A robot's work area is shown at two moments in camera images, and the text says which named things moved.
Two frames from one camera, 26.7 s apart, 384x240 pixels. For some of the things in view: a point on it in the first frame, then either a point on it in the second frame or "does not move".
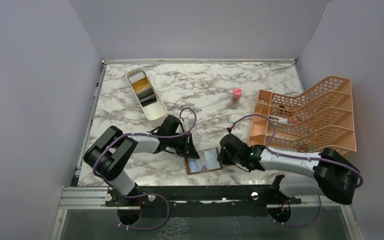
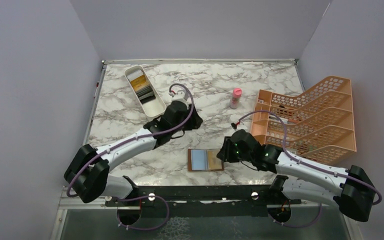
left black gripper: (188, 149) to (195, 123)
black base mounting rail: (210, 201) does not move
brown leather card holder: (207, 161) does not move
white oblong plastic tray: (152, 106) does not move
